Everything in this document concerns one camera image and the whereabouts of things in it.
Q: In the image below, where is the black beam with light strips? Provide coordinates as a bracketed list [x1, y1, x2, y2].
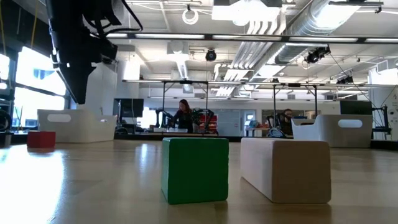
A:
[105, 30, 398, 45]

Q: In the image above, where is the white cable coil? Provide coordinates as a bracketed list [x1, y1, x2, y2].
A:
[181, 8, 200, 26]

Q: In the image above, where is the silver ventilation duct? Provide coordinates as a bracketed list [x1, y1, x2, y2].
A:
[273, 0, 361, 65]

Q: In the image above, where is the black curved cable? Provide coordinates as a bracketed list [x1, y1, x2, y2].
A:
[0, 109, 15, 132]

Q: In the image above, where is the green cube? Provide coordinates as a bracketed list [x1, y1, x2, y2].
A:
[160, 137, 230, 205]

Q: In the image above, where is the black monitor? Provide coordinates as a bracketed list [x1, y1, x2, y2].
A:
[113, 98, 145, 119]
[339, 100, 373, 116]

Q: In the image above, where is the wooden rectangular block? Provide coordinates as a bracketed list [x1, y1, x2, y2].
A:
[239, 137, 332, 204]

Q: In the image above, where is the black station frame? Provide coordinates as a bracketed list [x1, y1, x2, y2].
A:
[272, 82, 318, 127]
[161, 80, 210, 135]

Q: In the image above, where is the white plastic bin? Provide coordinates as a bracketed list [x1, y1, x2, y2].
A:
[290, 114, 373, 149]
[37, 108, 118, 144]

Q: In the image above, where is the black aluminium table frame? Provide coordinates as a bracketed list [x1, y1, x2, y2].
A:
[0, 132, 398, 151]

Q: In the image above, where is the red toolbox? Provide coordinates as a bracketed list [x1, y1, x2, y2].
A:
[203, 114, 218, 134]

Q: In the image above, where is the person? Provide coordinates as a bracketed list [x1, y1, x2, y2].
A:
[172, 98, 195, 134]
[277, 108, 295, 136]

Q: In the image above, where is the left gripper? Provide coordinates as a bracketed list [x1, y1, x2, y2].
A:
[49, 27, 119, 105]

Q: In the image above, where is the small red cube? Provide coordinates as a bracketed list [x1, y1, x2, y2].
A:
[26, 130, 57, 149]

